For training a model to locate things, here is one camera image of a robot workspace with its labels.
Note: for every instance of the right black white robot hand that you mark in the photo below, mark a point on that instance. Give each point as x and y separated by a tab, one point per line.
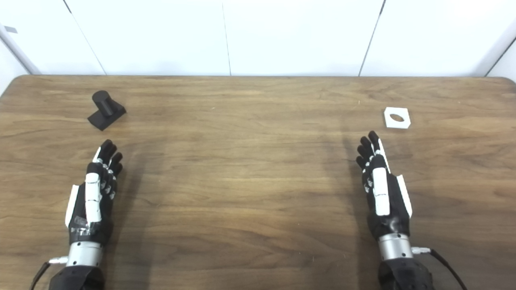
381	193

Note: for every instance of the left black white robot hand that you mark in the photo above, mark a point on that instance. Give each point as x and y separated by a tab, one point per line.
92	193

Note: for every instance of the white square piece with hole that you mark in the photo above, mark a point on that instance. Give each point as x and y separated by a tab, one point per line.
404	121

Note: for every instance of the black peg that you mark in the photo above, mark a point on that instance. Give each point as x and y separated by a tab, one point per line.
105	112

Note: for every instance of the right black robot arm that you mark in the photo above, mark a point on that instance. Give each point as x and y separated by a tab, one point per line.
397	249

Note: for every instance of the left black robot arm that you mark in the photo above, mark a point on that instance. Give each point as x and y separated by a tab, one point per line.
82	257

